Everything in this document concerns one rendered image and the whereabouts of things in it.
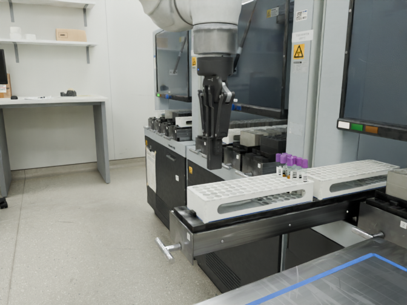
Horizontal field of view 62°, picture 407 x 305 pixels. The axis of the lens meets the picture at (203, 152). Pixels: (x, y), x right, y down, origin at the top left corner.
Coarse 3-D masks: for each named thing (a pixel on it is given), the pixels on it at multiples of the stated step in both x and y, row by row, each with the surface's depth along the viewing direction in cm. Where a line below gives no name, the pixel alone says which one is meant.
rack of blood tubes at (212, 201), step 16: (256, 176) 85; (272, 176) 85; (192, 192) 74; (208, 192) 73; (224, 192) 74; (240, 192) 74; (256, 192) 74; (272, 192) 76; (192, 208) 75; (208, 208) 69; (224, 208) 79; (240, 208) 79; (256, 208) 75; (272, 208) 77
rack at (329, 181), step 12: (312, 168) 93; (324, 168) 94; (336, 168) 93; (348, 168) 93; (360, 168) 93; (372, 168) 93; (384, 168) 94; (396, 168) 93; (324, 180) 82; (336, 180) 84; (348, 180) 86; (360, 180) 94; (372, 180) 95; (384, 180) 94; (324, 192) 83; (336, 192) 85; (348, 192) 87
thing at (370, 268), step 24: (384, 240) 62; (312, 264) 54; (336, 264) 54; (360, 264) 54; (384, 264) 54; (240, 288) 48; (264, 288) 48; (288, 288) 48; (312, 288) 48; (336, 288) 48; (360, 288) 48; (384, 288) 48
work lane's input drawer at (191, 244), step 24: (360, 192) 88; (192, 216) 73; (240, 216) 73; (264, 216) 75; (288, 216) 77; (312, 216) 80; (336, 216) 84; (192, 240) 67; (216, 240) 70; (240, 240) 72; (192, 264) 68
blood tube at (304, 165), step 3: (303, 159) 81; (306, 159) 80; (303, 162) 80; (306, 162) 80; (303, 165) 80; (306, 165) 80; (303, 168) 80; (306, 168) 80; (303, 171) 80; (306, 171) 80; (303, 174) 81; (306, 174) 81; (303, 177) 81; (306, 177) 81; (303, 180) 81; (306, 180) 81; (303, 189) 81; (303, 192) 82; (303, 195) 82
